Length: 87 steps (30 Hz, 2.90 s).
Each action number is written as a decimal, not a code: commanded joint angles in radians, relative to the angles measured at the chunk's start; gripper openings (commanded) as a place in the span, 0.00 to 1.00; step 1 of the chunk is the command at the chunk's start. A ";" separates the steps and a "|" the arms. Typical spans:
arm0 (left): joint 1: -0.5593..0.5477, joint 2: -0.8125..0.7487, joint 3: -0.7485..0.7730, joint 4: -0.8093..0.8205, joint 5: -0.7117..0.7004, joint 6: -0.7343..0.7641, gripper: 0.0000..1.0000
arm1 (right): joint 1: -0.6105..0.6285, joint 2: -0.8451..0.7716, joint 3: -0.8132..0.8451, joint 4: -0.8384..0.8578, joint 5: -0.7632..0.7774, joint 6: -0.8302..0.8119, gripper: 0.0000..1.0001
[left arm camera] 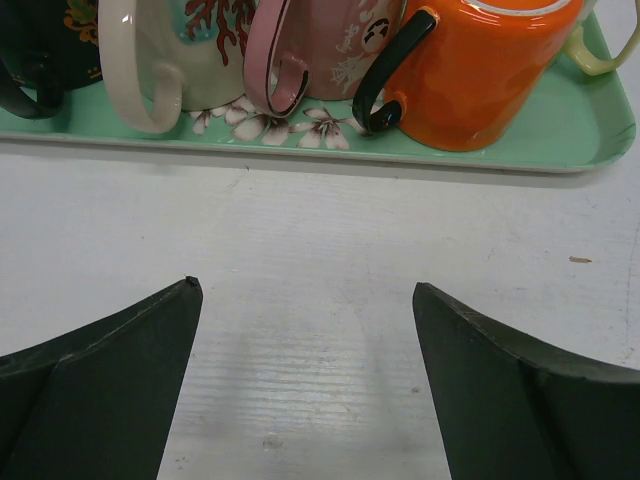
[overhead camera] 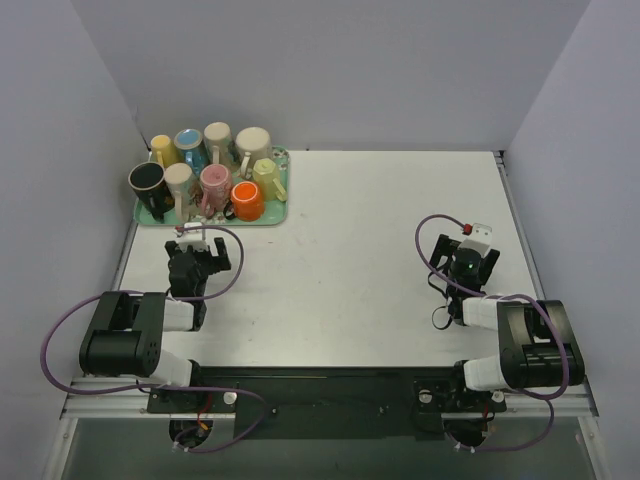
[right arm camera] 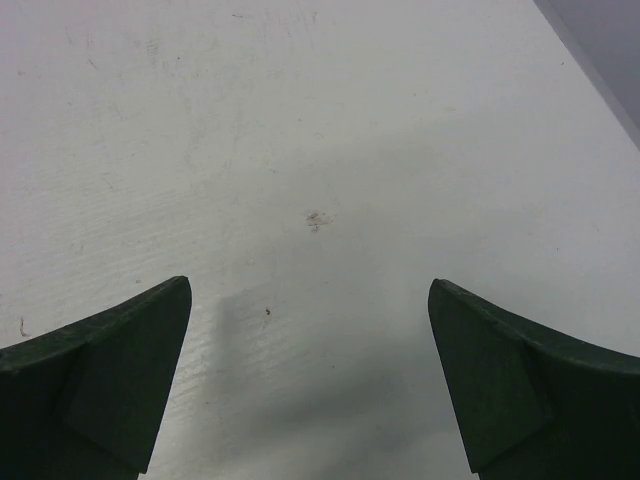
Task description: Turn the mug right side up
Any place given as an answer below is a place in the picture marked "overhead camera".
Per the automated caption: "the orange mug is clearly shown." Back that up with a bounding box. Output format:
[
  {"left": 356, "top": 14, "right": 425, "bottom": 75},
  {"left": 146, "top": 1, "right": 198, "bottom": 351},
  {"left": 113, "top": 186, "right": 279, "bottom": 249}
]
[{"left": 224, "top": 181, "right": 265, "bottom": 222}]

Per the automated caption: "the black skull mug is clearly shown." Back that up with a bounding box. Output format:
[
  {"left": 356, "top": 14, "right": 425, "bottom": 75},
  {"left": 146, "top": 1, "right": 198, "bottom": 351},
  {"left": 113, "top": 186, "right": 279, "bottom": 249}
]
[{"left": 128, "top": 161, "right": 175, "bottom": 223}]

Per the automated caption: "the pink mug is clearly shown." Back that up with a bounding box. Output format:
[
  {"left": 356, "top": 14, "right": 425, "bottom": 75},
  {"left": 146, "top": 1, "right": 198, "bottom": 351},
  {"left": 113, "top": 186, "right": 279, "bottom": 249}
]
[{"left": 200, "top": 164, "right": 233, "bottom": 218}]

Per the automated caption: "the yellow mug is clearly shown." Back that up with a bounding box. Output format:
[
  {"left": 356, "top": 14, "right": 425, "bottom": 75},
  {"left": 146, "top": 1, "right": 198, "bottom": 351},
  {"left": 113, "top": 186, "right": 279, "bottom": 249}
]
[{"left": 150, "top": 134, "right": 182, "bottom": 169}]

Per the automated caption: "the pale yellow-green mug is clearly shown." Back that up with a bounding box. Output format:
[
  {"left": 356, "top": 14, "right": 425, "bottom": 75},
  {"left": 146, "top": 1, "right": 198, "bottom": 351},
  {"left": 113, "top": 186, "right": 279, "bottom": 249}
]
[{"left": 252, "top": 158, "right": 288, "bottom": 202}]

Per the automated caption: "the blue mug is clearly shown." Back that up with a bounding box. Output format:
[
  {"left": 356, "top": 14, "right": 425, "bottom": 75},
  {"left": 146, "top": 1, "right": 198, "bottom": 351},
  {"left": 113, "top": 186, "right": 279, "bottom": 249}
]
[{"left": 174, "top": 129, "right": 209, "bottom": 177}]

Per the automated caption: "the cream floral tall mug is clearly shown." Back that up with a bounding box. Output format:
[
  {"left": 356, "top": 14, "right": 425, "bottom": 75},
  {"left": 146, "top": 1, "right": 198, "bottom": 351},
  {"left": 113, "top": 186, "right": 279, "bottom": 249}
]
[{"left": 203, "top": 122, "right": 239, "bottom": 172}]

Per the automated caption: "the large cream patterned mug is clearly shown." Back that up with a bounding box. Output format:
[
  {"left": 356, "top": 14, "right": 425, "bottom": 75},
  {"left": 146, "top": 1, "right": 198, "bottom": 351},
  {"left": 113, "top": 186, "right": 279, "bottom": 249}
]
[{"left": 235, "top": 127, "right": 273, "bottom": 179}]

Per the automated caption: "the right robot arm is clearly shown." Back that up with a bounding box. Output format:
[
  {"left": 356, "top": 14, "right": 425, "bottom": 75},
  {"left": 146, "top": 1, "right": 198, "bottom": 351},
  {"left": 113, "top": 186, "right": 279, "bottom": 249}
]
[{"left": 429, "top": 234, "right": 585, "bottom": 409}]

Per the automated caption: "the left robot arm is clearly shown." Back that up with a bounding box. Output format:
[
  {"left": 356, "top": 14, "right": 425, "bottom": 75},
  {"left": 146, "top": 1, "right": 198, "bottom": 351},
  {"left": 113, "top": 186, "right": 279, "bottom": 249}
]
[{"left": 79, "top": 237, "right": 231, "bottom": 412}]

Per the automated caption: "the green floral serving tray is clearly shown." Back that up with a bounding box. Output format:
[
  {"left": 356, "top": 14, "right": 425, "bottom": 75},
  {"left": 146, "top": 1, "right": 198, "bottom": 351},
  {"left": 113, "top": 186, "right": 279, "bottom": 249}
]
[{"left": 133, "top": 145, "right": 290, "bottom": 228}]

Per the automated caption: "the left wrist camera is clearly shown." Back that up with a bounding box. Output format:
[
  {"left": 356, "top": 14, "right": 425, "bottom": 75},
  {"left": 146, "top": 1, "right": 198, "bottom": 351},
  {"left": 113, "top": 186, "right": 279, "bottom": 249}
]
[{"left": 175, "top": 222, "right": 209, "bottom": 252}]

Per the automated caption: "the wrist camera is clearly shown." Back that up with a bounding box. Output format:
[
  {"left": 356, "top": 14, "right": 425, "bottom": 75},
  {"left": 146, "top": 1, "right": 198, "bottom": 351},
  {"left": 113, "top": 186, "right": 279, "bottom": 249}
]
[
  {"left": 175, "top": 222, "right": 209, "bottom": 252},
  {"left": 458, "top": 223, "right": 493, "bottom": 258}
]

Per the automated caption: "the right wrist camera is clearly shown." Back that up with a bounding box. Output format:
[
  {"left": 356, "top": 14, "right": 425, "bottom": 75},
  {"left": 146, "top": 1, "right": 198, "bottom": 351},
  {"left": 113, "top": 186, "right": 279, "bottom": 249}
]
[{"left": 458, "top": 223, "right": 493, "bottom": 258}]

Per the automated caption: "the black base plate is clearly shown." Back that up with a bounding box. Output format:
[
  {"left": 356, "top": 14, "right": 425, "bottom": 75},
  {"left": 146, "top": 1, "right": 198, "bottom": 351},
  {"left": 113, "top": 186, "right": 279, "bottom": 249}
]
[{"left": 147, "top": 367, "right": 506, "bottom": 440}]

